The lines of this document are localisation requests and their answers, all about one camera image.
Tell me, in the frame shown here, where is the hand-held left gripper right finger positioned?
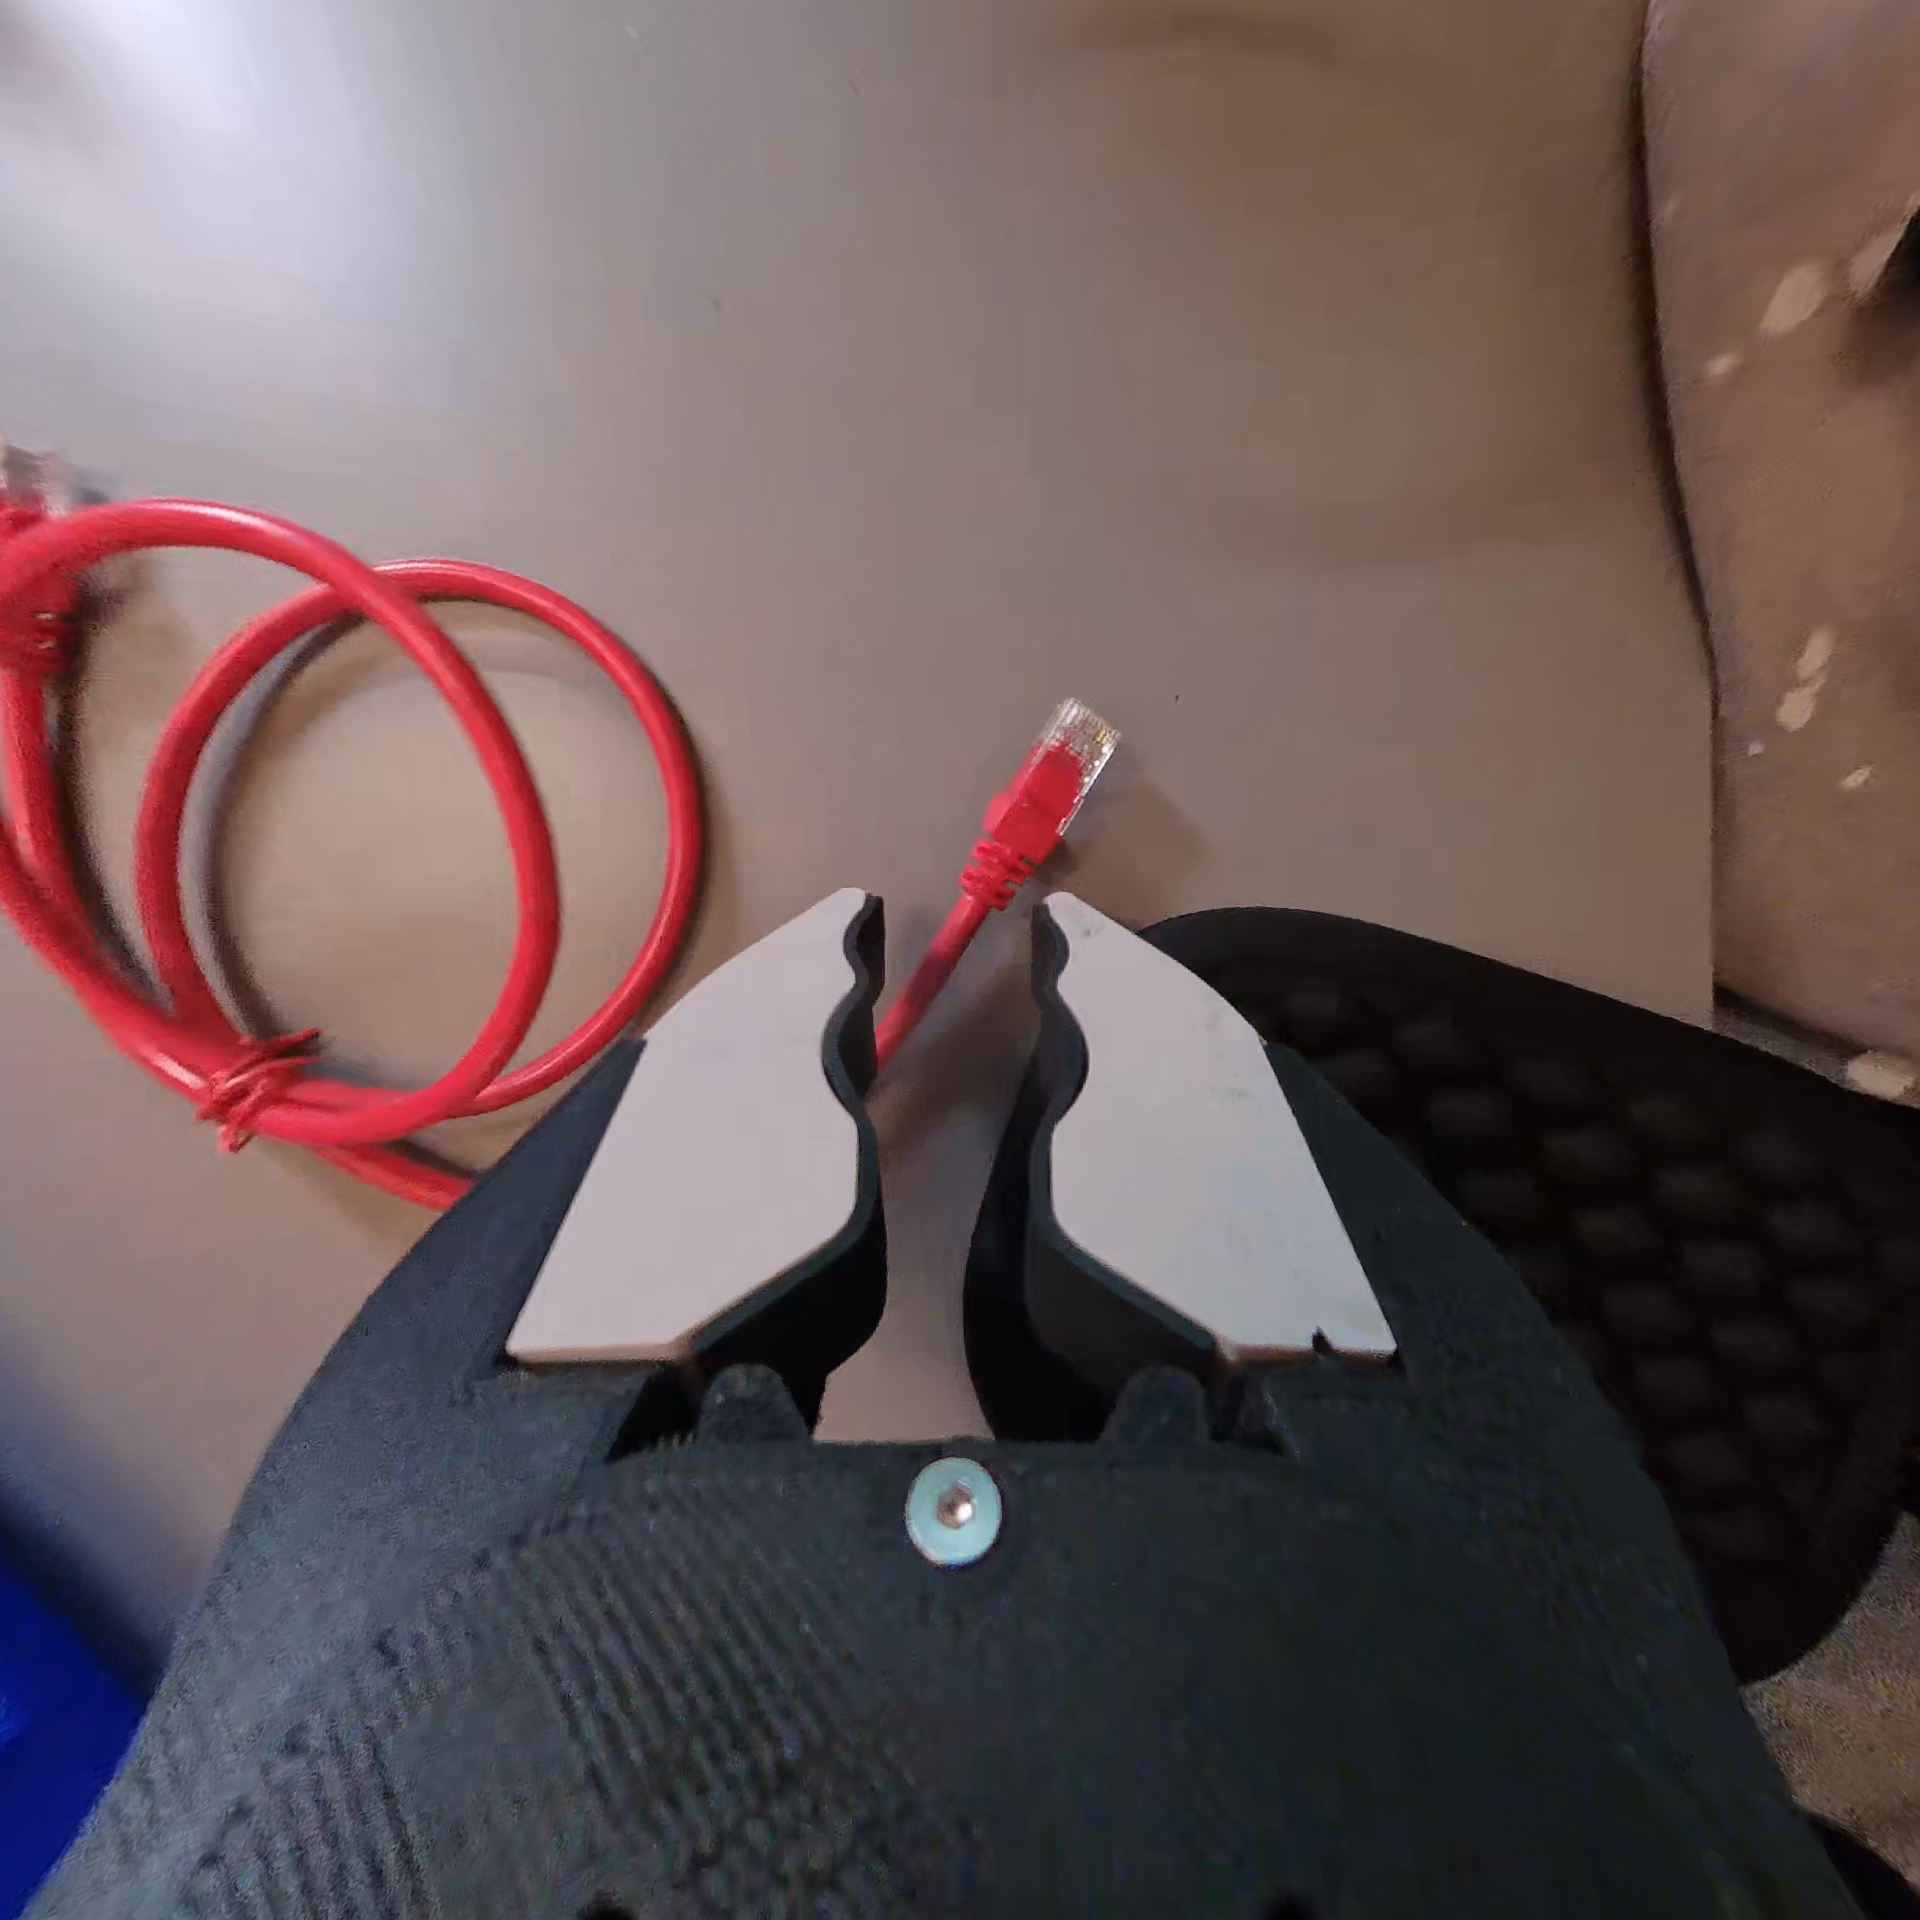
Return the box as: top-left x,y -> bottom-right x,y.
1025,892 -> 1403,1370

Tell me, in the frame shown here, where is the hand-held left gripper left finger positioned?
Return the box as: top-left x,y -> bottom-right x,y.
507,886 -> 890,1370

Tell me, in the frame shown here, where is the red ethernet cable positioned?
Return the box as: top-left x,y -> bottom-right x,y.
0,441 -> 1124,1214

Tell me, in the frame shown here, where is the person's torso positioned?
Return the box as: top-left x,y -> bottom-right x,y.
1638,0 -> 1920,1103

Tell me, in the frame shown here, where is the blue plastic storage bin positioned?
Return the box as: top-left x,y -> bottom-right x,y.
0,1486 -> 160,1920

